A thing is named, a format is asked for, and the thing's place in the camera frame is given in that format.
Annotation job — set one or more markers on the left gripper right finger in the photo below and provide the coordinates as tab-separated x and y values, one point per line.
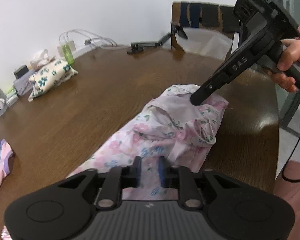
184	181

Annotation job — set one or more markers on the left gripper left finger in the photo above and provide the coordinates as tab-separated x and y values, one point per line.
113	182

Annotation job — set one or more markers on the pink floral garment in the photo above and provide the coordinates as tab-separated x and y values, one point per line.
168	126

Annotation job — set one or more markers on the right hand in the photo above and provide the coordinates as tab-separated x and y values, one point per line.
289	56

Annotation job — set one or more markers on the white plastic bag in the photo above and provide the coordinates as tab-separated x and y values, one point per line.
203	42

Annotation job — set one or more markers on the floral fabric pouch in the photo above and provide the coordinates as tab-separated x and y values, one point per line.
49	76

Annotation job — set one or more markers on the black articulated phone stand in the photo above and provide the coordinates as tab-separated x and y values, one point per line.
138	47

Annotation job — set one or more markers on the grey box with black device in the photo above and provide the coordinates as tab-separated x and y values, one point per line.
21	83

